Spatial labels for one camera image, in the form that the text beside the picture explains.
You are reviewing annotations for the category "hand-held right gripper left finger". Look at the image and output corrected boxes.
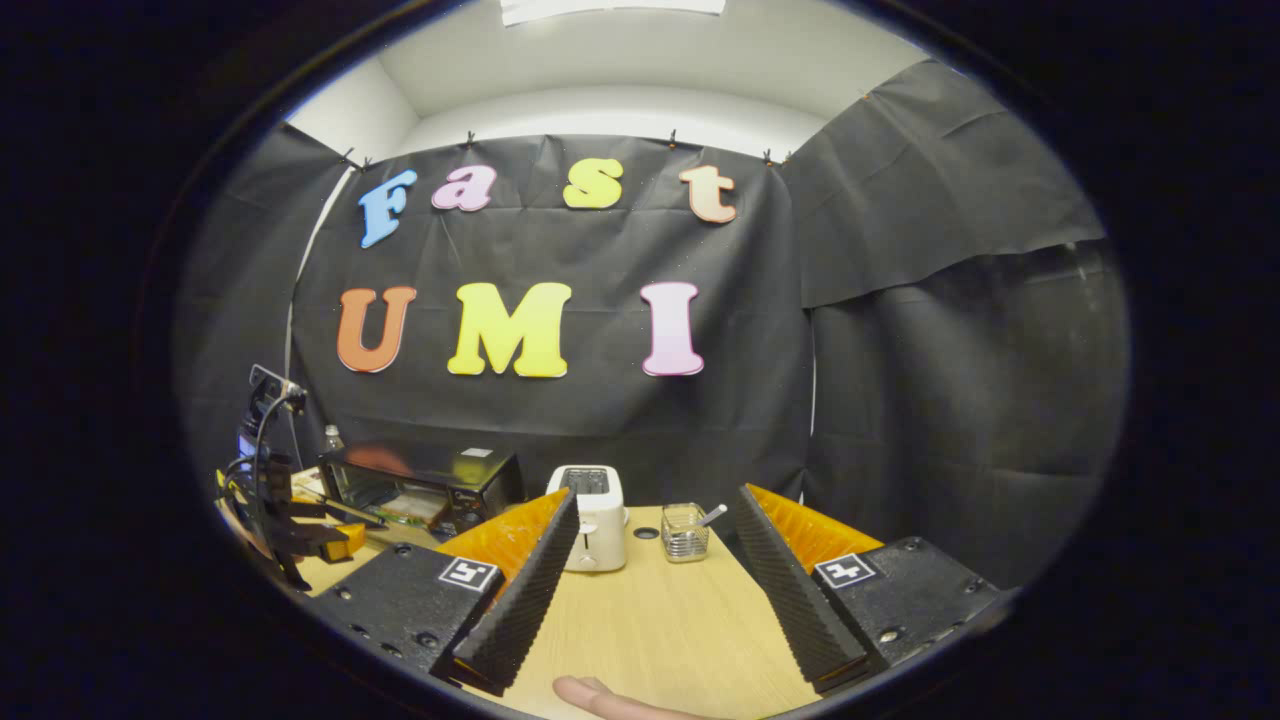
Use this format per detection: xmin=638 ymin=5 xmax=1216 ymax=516
xmin=305 ymin=487 xmax=581 ymax=698

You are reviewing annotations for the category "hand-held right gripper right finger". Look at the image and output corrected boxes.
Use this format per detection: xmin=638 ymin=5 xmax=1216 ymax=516
xmin=734 ymin=484 xmax=1009 ymax=700

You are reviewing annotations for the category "black electric oven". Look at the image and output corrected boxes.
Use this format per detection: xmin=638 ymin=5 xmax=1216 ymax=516
xmin=317 ymin=444 xmax=527 ymax=542

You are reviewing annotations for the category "white toaster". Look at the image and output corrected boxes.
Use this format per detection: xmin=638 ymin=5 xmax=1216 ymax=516
xmin=545 ymin=464 xmax=630 ymax=574

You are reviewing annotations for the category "clear glass cup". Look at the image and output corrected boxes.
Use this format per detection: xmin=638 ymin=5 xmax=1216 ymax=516
xmin=660 ymin=503 xmax=712 ymax=564

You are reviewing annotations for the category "ceiling light panel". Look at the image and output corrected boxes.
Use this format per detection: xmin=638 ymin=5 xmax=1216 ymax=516
xmin=499 ymin=0 xmax=728 ymax=28

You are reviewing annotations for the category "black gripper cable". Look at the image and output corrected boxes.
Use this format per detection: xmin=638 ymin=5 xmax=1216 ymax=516
xmin=236 ymin=392 xmax=305 ymax=523

